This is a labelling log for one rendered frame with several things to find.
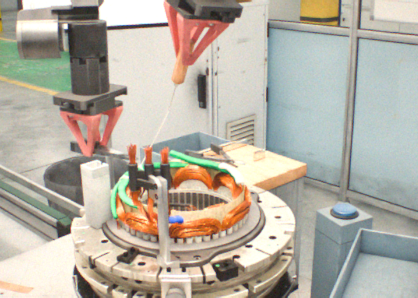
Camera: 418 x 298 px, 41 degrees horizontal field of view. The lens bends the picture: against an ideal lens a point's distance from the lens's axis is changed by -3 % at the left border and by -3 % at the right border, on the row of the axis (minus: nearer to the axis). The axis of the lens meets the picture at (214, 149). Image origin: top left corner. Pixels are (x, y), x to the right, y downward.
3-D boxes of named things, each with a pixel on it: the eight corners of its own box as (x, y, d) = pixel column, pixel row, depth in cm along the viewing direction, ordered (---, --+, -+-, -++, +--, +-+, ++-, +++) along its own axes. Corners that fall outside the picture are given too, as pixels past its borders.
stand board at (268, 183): (166, 172, 114) (166, 161, 113) (235, 150, 126) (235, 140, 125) (237, 203, 100) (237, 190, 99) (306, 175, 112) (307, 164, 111)
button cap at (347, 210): (342, 219, 95) (342, 213, 94) (328, 210, 98) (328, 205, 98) (361, 214, 96) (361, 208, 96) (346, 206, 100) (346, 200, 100)
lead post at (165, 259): (167, 272, 68) (163, 182, 64) (156, 263, 70) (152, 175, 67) (179, 268, 69) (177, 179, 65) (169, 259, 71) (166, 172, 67)
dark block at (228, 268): (212, 274, 71) (212, 259, 70) (230, 268, 72) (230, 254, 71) (220, 282, 69) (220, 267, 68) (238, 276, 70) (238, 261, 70)
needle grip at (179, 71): (168, 80, 75) (179, 38, 72) (175, 77, 77) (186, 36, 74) (178, 85, 75) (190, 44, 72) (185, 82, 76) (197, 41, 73)
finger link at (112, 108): (63, 155, 87) (58, 96, 84) (94, 142, 93) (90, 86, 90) (96, 164, 84) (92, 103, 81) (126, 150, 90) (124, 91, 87)
